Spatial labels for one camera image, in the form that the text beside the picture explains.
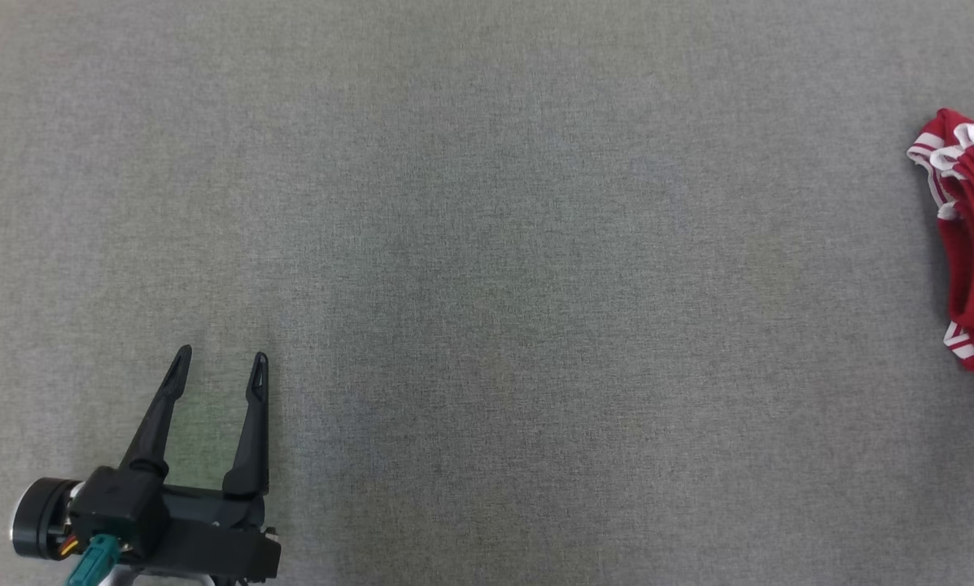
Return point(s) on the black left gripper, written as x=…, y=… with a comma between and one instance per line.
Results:
x=210, y=537

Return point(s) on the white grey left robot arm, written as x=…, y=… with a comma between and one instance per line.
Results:
x=39, y=521

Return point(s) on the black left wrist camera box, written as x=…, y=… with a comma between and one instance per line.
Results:
x=120, y=505

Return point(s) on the teal left camera connector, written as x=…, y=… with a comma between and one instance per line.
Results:
x=94, y=561

